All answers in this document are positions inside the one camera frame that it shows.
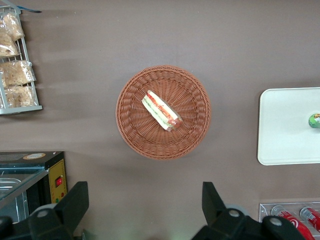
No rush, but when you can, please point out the wrapped triangle sandwich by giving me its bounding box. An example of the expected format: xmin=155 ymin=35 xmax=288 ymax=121
xmin=141 ymin=90 xmax=183 ymax=133

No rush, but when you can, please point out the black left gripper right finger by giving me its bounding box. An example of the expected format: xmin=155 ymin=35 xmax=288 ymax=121
xmin=191 ymin=181 xmax=266 ymax=240

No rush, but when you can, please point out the round wicker basket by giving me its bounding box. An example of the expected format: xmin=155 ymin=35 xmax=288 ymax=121
xmin=115 ymin=64 xmax=212 ymax=161

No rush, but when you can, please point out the red cola bottle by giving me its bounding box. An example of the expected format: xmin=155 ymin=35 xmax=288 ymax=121
xmin=299 ymin=206 xmax=320 ymax=229
xmin=271 ymin=204 xmax=314 ymax=240

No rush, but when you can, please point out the beige plastic tray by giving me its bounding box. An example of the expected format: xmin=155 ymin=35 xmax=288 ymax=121
xmin=257 ymin=86 xmax=320 ymax=167

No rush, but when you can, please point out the green gum bottle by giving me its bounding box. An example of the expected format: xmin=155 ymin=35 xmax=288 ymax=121
xmin=307 ymin=112 xmax=320 ymax=130

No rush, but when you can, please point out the black food warmer cabinet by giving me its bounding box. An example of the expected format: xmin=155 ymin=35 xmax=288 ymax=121
xmin=0 ymin=150 xmax=69 ymax=224

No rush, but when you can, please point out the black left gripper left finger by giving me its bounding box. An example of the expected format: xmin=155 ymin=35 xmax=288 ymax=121
xmin=24 ymin=181 xmax=90 ymax=240

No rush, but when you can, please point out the clear acrylic bottle rack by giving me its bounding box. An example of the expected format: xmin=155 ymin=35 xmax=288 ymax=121
xmin=258 ymin=202 xmax=320 ymax=240

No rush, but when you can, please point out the clear bag of snacks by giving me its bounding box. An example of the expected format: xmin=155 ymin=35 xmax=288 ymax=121
xmin=3 ymin=85 xmax=35 ymax=109
xmin=0 ymin=34 xmax=21 ymax=59
xmin=0 ymin=60 xmax=36 ymax=88
xmin=1 ymin=13 xmax=25 ymax=42

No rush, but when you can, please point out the white wire rack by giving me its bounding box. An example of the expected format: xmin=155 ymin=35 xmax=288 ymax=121
xmin=0 ymin=5 xmax=44 ymax=116

